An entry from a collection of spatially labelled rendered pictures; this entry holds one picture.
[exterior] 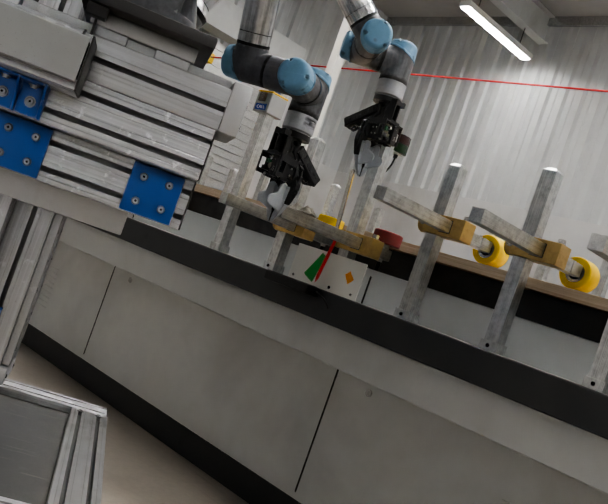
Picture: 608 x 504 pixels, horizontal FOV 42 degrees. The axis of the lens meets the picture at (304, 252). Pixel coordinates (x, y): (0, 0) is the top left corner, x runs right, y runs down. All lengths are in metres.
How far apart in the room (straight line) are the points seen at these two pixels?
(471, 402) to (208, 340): 1.17
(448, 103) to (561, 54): 1.73
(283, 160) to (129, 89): 0.55
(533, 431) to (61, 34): 1.19
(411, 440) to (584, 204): 8.13
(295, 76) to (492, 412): 0.84
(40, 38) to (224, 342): 1.62
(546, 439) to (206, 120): 0.95
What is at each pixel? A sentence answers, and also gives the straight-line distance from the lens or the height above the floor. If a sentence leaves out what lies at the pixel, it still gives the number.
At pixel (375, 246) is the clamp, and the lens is 2.06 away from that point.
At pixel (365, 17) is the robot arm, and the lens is 1.97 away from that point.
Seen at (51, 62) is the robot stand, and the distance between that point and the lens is 1.24.
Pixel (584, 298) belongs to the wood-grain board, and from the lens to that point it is 1.94.
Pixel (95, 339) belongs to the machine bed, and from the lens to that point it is 3.27.
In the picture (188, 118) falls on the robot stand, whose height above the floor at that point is 0.91.
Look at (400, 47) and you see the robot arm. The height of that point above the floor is 1.35.
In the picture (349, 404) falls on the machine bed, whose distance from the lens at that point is 2.28.
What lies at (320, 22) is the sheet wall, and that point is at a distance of 12.26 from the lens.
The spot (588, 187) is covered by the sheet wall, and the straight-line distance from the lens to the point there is 10.16.
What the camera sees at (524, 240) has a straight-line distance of 1.71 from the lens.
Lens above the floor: 0.73
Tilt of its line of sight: 1 degrees up
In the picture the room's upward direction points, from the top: 20 degrees clockwise
